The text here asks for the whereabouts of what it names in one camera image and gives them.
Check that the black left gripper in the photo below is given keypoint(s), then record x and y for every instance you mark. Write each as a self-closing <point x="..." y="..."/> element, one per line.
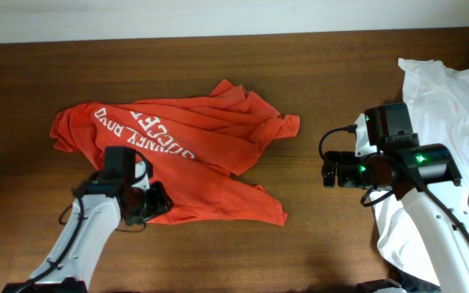
<point x="159" y="199"/>

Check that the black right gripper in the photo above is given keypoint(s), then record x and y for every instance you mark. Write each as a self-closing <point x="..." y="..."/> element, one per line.
<point x="344" y="176"/>

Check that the red orange soccer t-shirt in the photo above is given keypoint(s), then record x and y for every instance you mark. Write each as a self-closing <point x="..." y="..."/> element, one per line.
<point x="197" y="146"/>

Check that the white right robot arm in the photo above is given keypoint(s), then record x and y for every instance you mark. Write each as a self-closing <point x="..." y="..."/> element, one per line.
<point x="427" y="182"/>

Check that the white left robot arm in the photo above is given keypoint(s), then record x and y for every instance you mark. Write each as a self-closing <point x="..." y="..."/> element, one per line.
<point x="120" y="192"/>

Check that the white printed t-shirt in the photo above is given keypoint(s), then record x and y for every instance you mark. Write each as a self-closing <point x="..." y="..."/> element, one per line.
<point x="437" y="98"/>

